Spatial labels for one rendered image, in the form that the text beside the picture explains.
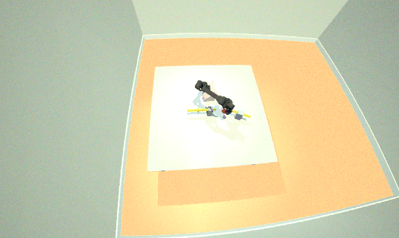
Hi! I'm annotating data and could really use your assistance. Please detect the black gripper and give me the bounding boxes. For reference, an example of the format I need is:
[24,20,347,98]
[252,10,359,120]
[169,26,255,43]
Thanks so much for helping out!
[222,106,233,115]

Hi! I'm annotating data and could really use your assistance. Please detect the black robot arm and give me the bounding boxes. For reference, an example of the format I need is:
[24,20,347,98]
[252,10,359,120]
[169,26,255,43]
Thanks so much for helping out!
[195,80,235,110]

